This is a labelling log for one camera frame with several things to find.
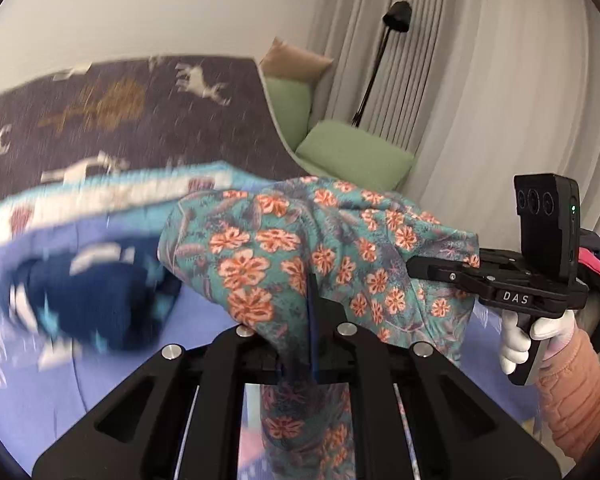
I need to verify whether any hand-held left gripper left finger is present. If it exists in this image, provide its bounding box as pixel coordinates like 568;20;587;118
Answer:
32;274;320;480

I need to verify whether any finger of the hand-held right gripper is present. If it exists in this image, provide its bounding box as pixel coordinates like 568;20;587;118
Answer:
406;255;483;295

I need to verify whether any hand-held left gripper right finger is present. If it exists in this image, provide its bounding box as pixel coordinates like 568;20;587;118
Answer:
318;297;563;480

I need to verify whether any teal floral shirt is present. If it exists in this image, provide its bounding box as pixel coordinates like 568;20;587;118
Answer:
157;176;481;480

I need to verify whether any person's right forearm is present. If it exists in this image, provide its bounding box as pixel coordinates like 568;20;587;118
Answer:
534;327;600;466

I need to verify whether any person's right hand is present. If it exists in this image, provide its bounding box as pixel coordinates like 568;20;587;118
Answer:
499;309;577;376

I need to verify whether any navy star pillow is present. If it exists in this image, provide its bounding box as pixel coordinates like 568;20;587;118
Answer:
0;240;181;353

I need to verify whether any green pillow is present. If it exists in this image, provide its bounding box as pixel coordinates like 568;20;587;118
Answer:
295;120;416;192

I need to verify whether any white pleated curtain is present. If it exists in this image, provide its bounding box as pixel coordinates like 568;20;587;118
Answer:
307;0;600;281

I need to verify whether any blue printed bed sheet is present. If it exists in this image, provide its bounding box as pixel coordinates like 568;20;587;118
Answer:
0;160;546;480

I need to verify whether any tall green cushion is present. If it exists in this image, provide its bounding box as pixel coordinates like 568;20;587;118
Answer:
265;76;313;153

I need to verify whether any black floor lamp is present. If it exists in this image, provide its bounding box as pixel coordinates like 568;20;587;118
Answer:
351;1;412;128

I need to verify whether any tan cushion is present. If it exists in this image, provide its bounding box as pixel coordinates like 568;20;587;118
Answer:
259;37;335;83

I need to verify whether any deer print headboard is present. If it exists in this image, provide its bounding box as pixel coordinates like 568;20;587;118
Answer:
0;55;311;206

